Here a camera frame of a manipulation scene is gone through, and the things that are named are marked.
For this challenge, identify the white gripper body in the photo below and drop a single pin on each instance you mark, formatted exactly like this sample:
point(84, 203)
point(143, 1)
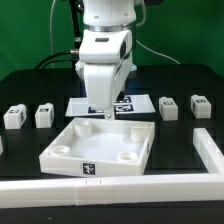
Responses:
point(105, 60)

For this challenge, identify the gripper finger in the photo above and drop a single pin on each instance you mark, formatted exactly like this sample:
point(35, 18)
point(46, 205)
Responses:
point(109, 114)

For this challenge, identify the white square table top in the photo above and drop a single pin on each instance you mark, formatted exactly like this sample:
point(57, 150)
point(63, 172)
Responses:
point(90, 147)

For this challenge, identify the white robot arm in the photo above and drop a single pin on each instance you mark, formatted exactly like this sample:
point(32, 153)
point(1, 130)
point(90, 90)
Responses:
point(113, 16)

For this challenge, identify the white sheet with markers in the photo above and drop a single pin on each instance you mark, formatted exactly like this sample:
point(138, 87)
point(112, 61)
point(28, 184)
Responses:
point(129, 105)

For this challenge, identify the white part at left edge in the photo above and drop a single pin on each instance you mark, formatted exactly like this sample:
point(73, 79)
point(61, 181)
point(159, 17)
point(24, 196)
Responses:
point(1, 146)

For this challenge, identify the white L-shaped obstacle fence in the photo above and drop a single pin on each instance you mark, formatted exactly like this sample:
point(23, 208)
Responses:
point(129, 189)

